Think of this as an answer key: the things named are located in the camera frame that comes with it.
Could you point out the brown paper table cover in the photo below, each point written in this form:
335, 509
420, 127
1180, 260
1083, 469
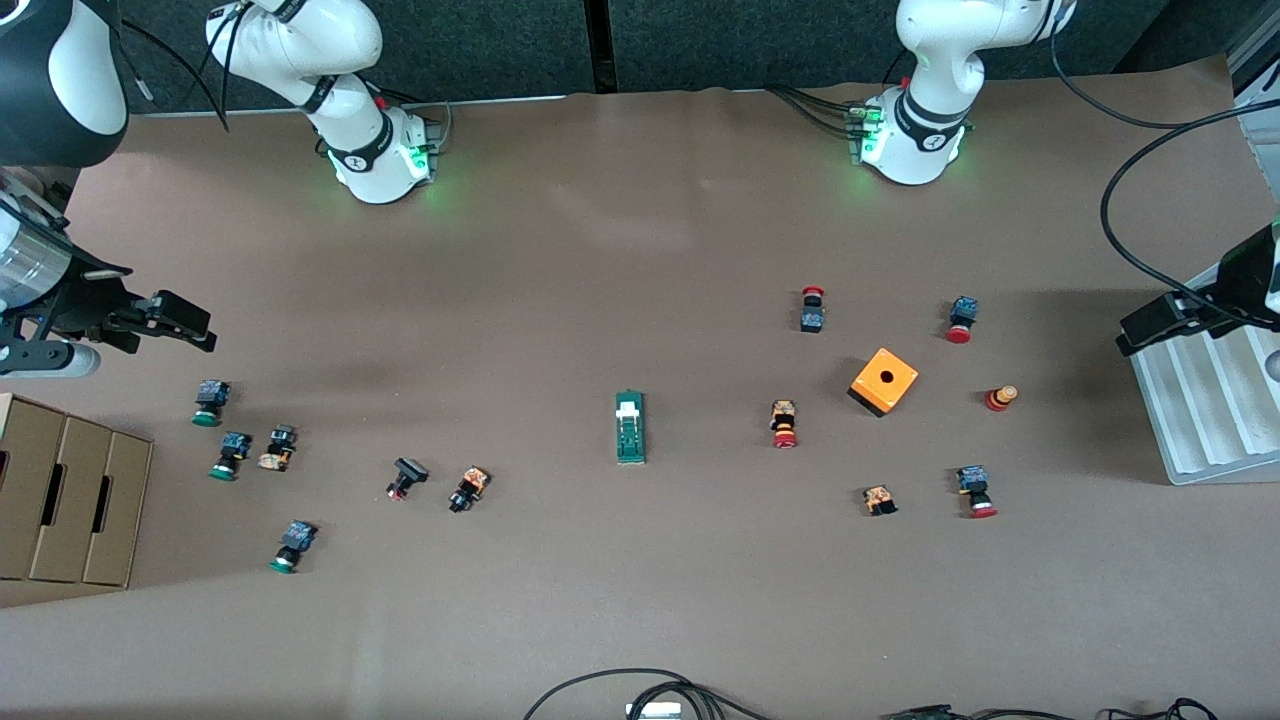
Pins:
600, 600

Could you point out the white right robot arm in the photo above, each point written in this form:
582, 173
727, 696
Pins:
350, 120

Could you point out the black square button red base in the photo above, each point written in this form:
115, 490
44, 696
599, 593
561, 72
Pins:
408, 472

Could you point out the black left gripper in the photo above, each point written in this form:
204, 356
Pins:
1232, 290

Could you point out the red button orange block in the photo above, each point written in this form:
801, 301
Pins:
784, 422

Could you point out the green push button blue block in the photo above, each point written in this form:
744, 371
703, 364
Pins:
232, 452
295, 540
210, 400

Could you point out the black selector orange block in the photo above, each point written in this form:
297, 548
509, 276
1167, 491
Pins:
470, 487

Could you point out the brown cardboard box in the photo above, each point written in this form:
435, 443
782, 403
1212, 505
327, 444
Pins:
70, 490

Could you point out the red push button blue block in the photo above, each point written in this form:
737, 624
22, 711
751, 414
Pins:
962, 315
975, 490

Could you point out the red emergency button black block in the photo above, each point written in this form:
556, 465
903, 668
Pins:
812, 318

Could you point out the small orange contact block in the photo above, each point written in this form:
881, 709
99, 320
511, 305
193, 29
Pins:
879, 499

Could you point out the white ribbed plastic tray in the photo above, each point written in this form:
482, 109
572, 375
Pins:
1210, 410

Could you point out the orange button enclosure box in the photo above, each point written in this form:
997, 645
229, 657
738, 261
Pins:
883, 381

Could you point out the red yellow mushroom button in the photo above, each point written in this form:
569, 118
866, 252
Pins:
1000, 398

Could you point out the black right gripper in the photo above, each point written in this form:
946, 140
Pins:
82, 298

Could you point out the black vertical post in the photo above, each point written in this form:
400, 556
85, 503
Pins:
600, 45

